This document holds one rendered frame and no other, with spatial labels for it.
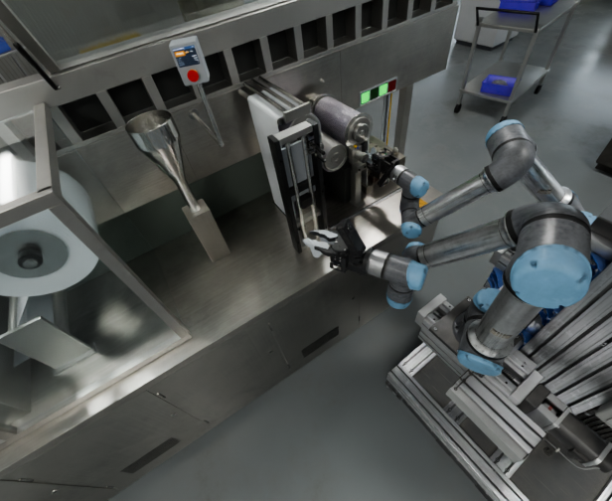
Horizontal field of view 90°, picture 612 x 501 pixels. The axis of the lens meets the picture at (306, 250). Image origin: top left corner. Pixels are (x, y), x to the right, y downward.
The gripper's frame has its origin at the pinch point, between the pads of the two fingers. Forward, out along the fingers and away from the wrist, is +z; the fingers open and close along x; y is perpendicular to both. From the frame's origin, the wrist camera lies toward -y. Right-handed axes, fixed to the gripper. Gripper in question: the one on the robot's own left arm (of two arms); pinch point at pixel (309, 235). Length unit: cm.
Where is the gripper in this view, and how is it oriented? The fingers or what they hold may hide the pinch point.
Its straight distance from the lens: 95.5
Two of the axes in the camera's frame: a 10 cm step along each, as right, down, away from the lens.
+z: -8.7, -3.0, 3.9
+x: 4.9, -6.2, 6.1
